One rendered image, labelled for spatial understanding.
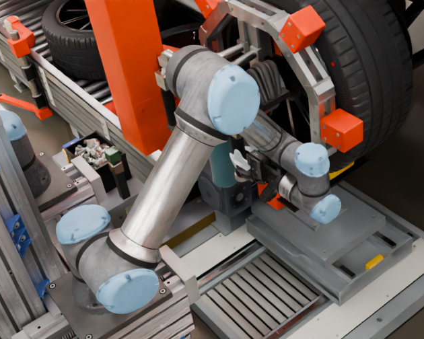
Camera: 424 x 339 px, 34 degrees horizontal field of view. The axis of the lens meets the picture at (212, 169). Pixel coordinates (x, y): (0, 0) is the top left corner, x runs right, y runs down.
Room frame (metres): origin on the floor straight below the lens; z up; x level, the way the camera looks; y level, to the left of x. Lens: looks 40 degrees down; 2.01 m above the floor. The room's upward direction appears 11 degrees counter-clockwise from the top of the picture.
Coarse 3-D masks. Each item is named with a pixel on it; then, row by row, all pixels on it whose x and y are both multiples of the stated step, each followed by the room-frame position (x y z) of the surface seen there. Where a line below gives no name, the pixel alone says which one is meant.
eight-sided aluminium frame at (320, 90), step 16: (224, 0) 1.80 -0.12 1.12; (240, 0) 1.80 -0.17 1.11; (256, 0) 1.76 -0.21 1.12; (224, 16) 1.81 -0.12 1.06; (240, 16) 1.74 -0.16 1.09; (256, 16) 1.68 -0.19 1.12; (272, 16) 1.65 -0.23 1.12; (288, 16) 1.64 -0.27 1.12; (208, 32) 1.90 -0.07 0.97; (272, 32) 1.62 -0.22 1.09; (288, 48) 1.57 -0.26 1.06; (304, 48) 1.58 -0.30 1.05; (304, 64) 1.54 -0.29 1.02; (320, 64) 1.55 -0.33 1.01; (304, 80) 1.52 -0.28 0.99; (320, 80) 1.52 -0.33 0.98; (320, 96) 1.48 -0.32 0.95; (320, 112) 1.48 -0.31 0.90; (320, 144) 1.48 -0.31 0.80
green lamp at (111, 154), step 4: (108, 148) 1.83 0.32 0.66; (112, 148) 1.83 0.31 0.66; (104, 152) 1.82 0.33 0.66; (108, 152) 1.81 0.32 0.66; (112, 152) 1.81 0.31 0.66; (116, 152) 1.81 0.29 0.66; (108, 156) 1.80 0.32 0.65; (112, 156) 1.80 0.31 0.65; (116, 156) 1.80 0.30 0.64; (120, 156) 1.81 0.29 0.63; (108, 160) 1.81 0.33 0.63; (112, 160) 1.80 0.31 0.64; (116, 160) 1.80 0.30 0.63
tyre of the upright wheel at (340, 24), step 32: (288, 0) 1.69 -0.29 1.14; (320, 0) 1.66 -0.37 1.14; (352, 0) 1.66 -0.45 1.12; (384, 0) 1.67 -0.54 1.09; (224, 32) 1.97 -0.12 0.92; (352, 32) 1.58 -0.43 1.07; (384, 32) 1.60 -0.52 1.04; (352, 64) 1.52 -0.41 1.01; (384, 64) 1.55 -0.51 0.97; (352, 96) 1.49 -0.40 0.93; (384, 96) 1.52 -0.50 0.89; (384, 128) 1.54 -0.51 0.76; (352, 160) 1.52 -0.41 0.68
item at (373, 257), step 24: (264, 240) 1.80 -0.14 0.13; (384, 240) 1.64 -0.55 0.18; (408, 240) 1.64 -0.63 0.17; (288, 264) 1.69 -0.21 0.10; (312, 264) 1.63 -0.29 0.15; (336, 264) 1.58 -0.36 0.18; (360, 264) 1.59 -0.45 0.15; (384, 264) 1.57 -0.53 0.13; (336, 288) 1.50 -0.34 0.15; (360, 288) 1.52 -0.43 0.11
